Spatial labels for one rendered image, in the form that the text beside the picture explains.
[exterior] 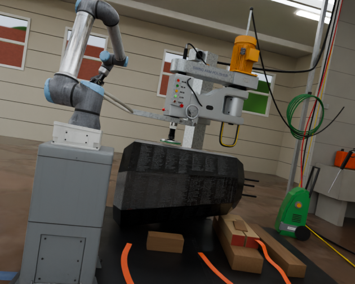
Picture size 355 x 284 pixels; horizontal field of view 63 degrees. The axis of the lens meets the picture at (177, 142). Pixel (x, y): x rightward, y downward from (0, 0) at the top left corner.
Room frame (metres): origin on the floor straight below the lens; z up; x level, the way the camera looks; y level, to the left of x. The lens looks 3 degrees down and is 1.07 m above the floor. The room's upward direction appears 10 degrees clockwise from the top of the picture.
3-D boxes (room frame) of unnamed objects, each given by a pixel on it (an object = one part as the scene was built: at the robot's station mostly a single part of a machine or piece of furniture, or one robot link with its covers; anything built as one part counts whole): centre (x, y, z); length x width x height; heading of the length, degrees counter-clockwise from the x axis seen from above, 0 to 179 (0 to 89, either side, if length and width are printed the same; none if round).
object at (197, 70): (3.10, -0.26, 1.65); 0.96 x 0.25 x 0.17; 110
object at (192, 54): (3.74, -0.05, 2.00); 0.20 x 0.18 x 0.15; 7
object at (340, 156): (4.80, -2.85, 1.00); 0.50 x 0.22 x 0.33; 102
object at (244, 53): (3.19, -0.55, 1.94); 0.31 x 0.28 x 0.40; 20
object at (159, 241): (2.42, -0.04, 0.07); 0.30 x 0.12 x 0.12; 99
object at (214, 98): (3.10, -0.30, 1.34); 0.74 x 0.23 x 0.49; 110
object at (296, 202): (3.48, -1.55, 0.43); 0.35 x 0.35 x 0.87; 82
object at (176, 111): (3.00, 0.00, 1.36); 0.36 x 0.22 x 0.45; 110
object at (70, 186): (1.76, 0.58, 0.43); 0.50 x 0.50 x 0.85; 12
